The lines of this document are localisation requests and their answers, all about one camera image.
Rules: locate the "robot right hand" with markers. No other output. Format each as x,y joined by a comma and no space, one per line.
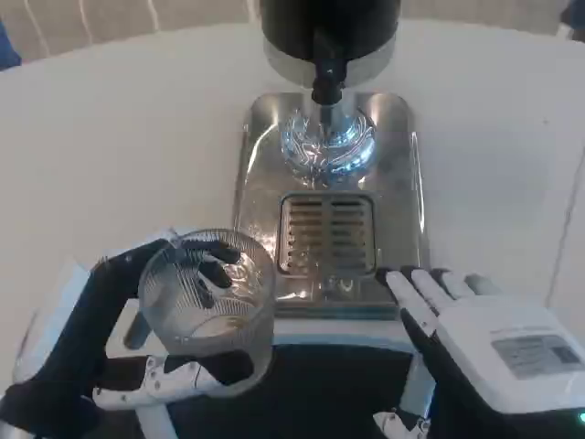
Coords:
493,347

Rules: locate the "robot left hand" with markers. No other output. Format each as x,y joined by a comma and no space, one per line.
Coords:
68,320

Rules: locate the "clear ribbed glass cup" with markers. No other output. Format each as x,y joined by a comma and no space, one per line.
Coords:
237,329

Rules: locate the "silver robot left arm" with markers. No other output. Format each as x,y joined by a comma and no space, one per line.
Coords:
8,433

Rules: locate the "black white robot torso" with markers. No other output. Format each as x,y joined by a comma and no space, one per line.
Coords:
320,393

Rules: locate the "steel drip tray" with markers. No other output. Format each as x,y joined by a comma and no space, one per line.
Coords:
402,183

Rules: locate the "slotted steel tray grid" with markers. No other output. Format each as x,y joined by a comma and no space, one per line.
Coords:
326,233

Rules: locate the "person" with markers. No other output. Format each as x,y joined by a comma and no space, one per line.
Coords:
8,48

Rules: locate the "black dispenser tap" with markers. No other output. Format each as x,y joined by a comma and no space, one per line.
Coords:
326,82

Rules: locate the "black steel drink dispenser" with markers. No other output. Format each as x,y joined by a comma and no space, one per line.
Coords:
297,27

